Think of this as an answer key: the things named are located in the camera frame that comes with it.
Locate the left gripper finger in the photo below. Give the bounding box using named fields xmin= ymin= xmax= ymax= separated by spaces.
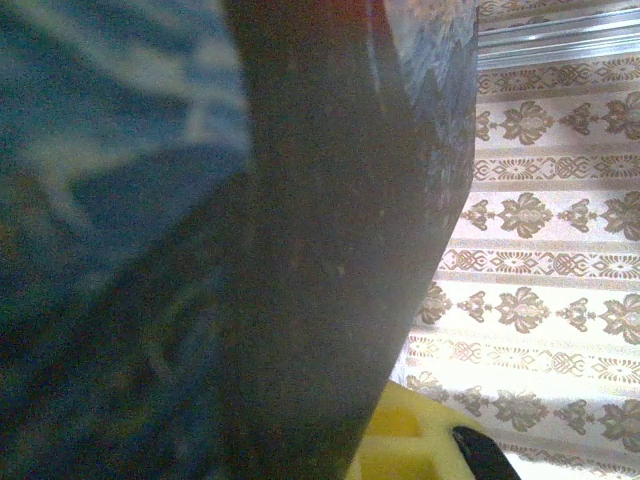
xmin=348 ymin=383 xmax=522 ymax=480

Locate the blue starry night box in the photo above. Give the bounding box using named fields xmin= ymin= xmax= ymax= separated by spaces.
xmin=0 ymin=0 xmax=480 ymax=480

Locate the aluminium frame post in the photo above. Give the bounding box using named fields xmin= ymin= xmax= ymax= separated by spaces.
xmin=477 ymin=8 xmax=640 ymax=70

